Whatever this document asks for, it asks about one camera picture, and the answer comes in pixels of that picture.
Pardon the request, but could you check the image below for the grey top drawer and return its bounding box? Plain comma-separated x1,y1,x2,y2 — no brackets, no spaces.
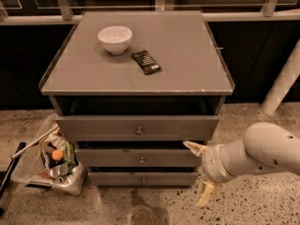
56,115,218,142

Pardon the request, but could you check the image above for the silver can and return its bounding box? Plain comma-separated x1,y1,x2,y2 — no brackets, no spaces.
49,168,61,179

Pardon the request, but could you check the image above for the black snack bar wrapper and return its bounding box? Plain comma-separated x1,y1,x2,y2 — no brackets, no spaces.
131,51,160,75

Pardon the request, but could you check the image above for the white ceramic bowl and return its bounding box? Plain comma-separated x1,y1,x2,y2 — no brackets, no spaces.
97,26,133,54

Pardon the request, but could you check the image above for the green snack bag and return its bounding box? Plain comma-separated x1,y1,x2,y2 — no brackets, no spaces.
65,142,77,173

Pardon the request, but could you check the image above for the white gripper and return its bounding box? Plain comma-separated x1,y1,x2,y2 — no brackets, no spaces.
183,141,233,207

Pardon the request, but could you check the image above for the grey drawer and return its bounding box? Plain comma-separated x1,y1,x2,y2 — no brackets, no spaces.
88,172,198,187
56,115,218,142
76,149,201,167

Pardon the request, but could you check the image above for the clear plastic bin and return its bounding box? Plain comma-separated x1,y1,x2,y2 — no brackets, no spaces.
12,114,86,195

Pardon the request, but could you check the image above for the grey drawer cabinet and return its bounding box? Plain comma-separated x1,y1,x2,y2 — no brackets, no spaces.
39,11,233,173

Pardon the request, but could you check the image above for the white diagonal post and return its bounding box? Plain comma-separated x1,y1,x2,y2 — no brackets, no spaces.
261,39,300,115

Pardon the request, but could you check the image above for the black flat object on floor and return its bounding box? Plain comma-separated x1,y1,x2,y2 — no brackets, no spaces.
0,157,19,218

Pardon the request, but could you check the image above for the orange fruit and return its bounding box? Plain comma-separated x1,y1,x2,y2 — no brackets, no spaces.
52,149,64,161

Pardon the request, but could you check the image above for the metal railing frame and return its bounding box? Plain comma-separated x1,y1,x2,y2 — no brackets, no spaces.
0,0,300,25

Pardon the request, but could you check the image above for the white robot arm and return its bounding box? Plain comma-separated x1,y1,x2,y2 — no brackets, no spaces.
183,122,300,207

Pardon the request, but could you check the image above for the grey bottom drawer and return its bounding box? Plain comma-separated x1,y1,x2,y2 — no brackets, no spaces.
88,172,198,187

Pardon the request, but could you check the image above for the grey middle drawer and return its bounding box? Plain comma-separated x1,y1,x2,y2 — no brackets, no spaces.
76,149,201,167

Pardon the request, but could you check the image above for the white stick in bin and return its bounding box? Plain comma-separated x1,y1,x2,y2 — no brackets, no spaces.
10,125,58,159

